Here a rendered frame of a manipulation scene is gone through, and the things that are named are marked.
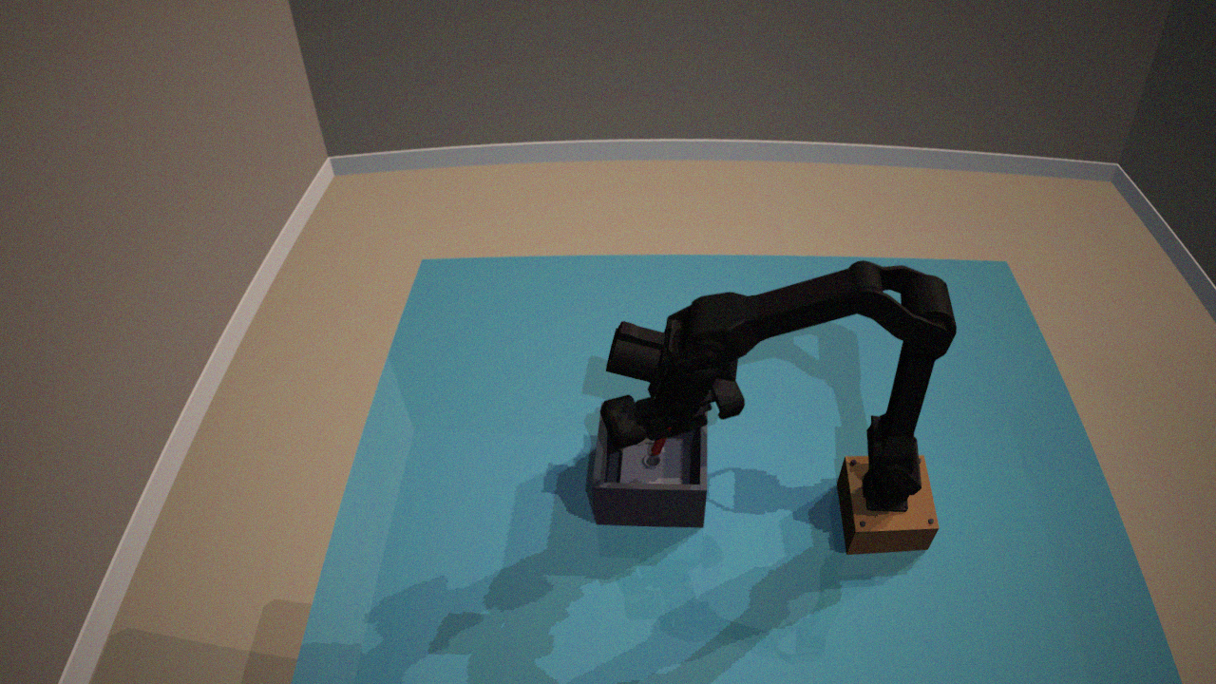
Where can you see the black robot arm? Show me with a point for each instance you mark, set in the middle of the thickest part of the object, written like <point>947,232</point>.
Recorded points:
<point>704,341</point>

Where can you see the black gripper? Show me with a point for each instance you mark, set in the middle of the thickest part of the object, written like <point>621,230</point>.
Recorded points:
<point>628,421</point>

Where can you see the red peg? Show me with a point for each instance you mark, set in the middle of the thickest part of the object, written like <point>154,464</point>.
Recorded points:
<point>658,444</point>

